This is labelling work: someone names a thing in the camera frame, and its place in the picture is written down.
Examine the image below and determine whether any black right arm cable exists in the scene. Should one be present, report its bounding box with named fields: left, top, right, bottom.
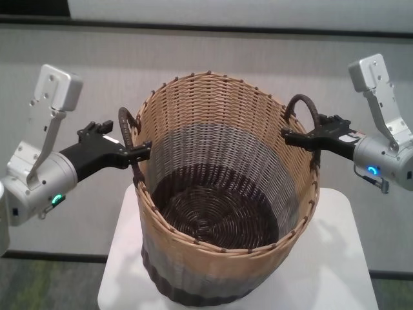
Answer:
left=353, top=166, right=390, bottom=194

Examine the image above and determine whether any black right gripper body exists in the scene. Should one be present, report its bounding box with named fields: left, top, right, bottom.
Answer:
left=309, top=121, right=365, bottom=161

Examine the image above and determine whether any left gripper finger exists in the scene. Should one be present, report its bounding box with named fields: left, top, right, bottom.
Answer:
left=124, top=141, right=153, bottom=164
left=93, top=119, right=114, bottom=134

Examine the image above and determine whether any black wall rail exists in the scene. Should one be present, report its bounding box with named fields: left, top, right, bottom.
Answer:
left=0, top=14, right=413, bottom=36

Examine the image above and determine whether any black wall panel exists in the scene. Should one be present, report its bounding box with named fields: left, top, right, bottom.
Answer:
left=0, top=0, right=70, bottom=17

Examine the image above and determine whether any tan grey brown wicker basket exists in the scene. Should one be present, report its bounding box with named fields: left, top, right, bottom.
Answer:
left=118, top=70, right=323, bottom=306

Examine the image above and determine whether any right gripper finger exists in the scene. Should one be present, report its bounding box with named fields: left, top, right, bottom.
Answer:
left=281, top=129, right=316, bottom=151
left=319, top=114, right=351, bottom=126

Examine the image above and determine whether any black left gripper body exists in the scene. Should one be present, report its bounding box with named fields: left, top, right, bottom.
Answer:
left=59, top=124, right=130, bottom=183

